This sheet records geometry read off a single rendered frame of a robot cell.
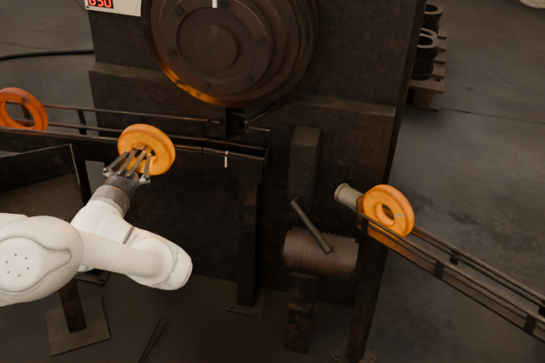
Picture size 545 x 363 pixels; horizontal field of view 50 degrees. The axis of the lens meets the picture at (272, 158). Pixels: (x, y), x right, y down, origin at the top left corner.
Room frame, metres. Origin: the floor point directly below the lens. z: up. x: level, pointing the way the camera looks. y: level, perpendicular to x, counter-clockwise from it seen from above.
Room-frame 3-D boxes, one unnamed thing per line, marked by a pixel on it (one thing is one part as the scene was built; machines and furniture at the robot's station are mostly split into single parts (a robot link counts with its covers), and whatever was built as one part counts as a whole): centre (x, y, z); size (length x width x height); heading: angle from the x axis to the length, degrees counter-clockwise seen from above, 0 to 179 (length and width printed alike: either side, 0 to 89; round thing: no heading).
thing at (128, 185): (1.11, 0.37, 0.84); 0.09 x 0.08 x 0.07; 169
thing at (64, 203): (1.27, 0.69, 0.36); 0.26 x 0.20 x 0.72; 114
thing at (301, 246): (1.26, -0.16, 0.27); 0.22 x 0.13 x 0.53; 79
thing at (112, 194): (1.04, 0.39, 0.83); 0.09 x 0.06 x 0.09; 79
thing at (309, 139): (1.42, -0.10, 0.68); 0.11 x 0.08 x 0.24; 169
